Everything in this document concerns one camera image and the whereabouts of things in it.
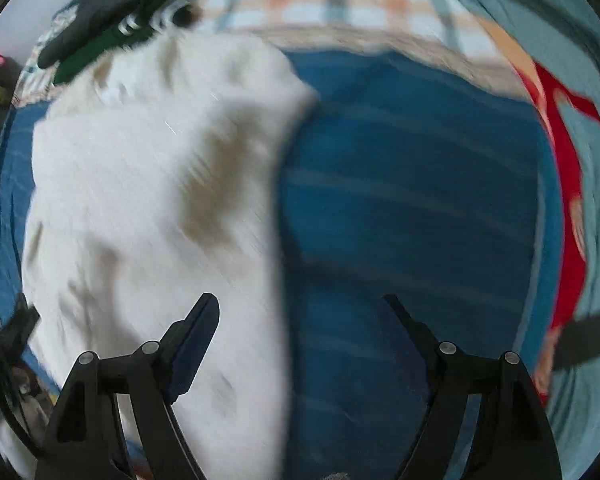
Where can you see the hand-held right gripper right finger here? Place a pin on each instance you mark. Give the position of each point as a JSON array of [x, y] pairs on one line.
[[410, 328]]

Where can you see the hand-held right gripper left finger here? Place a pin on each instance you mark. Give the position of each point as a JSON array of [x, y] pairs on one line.
[[195, 350]]

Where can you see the large white garment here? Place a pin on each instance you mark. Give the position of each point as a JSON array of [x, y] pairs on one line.
[[145, 185]]

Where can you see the blue striped bed sheet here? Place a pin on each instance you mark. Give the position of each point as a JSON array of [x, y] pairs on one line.
[[410, 185]]

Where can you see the dark object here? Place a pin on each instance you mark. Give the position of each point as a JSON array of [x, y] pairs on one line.
[[20, 327]]

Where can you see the light blue printed blanket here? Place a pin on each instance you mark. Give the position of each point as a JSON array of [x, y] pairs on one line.
[[595, 210]]

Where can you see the plaid blanket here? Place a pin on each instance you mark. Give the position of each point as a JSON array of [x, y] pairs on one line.
[[330, 0]]

